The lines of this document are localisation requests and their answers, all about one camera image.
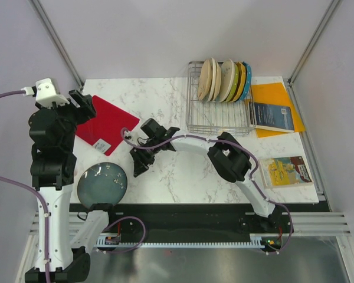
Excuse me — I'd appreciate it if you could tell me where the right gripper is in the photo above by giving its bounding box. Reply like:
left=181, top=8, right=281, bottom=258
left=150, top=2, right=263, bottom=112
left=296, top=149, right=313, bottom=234
left=130, top=137, right=161, bottom=177

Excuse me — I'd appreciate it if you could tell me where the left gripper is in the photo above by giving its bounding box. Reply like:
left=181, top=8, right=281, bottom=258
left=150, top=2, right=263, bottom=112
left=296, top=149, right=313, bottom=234
left=35, top=89, right=96, bottom=150

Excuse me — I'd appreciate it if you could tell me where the dark blue blossom plate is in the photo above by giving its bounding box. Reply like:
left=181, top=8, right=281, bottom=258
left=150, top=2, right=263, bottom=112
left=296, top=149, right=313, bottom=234
left=77, top=162, right=127, bottom=208

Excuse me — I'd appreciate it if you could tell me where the beige bird plate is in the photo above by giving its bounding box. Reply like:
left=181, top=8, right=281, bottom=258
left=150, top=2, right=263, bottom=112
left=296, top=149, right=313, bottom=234
left=198, top=58, right=214, bottom=100
left=212, top=61, right=222, bottom=101

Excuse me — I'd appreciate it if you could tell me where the blue and cream plate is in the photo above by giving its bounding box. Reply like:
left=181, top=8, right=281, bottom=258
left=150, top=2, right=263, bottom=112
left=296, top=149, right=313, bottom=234
left=207, top=57, right=217, bottom=101

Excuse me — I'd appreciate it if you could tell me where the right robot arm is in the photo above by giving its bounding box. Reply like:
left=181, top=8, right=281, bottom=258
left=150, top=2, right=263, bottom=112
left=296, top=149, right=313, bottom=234
left=121, top=119, right=285, bottom=232

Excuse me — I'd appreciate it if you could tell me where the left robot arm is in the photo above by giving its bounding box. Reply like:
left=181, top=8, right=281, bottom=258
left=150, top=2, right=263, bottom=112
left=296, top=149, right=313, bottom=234
left=24, top=78, right=118, bottom=282

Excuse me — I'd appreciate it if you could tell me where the blue cream plate in rack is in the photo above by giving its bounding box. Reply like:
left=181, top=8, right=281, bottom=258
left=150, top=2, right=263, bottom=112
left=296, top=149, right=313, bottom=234
left=218, top=59, right=235, bottom=102

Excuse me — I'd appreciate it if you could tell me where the green polka dot dish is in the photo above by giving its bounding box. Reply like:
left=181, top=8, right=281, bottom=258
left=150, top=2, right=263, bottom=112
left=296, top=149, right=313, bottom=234
left=225, top=62, right=241, bottom=102

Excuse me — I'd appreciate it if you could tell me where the yellow fluted dish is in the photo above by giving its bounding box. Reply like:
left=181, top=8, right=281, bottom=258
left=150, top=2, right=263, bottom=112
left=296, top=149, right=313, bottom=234
left=232, top=62, right=247, bottom=102

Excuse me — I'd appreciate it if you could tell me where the blue polka dot dish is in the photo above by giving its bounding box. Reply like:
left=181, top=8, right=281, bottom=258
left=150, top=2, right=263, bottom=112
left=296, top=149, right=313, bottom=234
left=240, top=62, right=252, bottom=101

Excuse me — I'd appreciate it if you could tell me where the red clip file folder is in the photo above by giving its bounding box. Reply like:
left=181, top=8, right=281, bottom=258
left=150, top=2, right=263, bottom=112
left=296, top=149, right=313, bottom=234
left=76, top=96, right=140, bottom=156

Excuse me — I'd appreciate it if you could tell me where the yellow illustrated book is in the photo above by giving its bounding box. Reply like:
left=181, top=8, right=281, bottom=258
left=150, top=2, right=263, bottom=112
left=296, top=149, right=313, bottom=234
left=259, top=156, right=313, bottom=189

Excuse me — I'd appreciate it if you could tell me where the dark blue book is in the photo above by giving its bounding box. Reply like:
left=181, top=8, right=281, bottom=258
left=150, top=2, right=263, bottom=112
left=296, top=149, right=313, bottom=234
left=248, top=102, right=294, bottom=133

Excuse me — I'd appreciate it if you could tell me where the yellow folder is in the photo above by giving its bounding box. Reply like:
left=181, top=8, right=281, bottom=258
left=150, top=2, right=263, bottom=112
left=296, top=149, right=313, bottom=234
left=245, top=83, right=306, bottom=138

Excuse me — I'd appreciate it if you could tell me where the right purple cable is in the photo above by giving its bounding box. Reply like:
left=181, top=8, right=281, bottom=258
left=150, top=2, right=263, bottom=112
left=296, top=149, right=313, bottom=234
left=122, top=127, right=294, bottom=256

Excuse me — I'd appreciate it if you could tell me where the purple cable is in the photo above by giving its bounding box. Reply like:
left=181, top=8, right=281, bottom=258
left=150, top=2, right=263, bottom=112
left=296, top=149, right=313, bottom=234
left=122, top=127, right=294, bottom=256
left=0, top=90, right=150, bottom=283

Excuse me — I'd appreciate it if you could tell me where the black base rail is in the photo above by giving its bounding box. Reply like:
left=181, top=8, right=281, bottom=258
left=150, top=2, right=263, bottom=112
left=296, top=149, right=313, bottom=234
left=69, top=202, right=333, bottom=244

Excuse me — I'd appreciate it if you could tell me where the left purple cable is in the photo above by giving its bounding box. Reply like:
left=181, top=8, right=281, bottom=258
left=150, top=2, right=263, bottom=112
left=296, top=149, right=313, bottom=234
left=0, top=90, right=150, bottom=283

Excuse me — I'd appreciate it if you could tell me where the metal wire dish rack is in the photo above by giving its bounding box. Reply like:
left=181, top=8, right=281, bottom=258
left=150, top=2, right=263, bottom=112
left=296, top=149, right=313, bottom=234
left=186, top=61, right=255, bottom=136

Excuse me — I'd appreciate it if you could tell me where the white cable duct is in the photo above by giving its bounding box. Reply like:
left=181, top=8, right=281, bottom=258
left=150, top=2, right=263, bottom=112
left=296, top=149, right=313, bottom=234
left=96, top=232, right=284, bottom=247

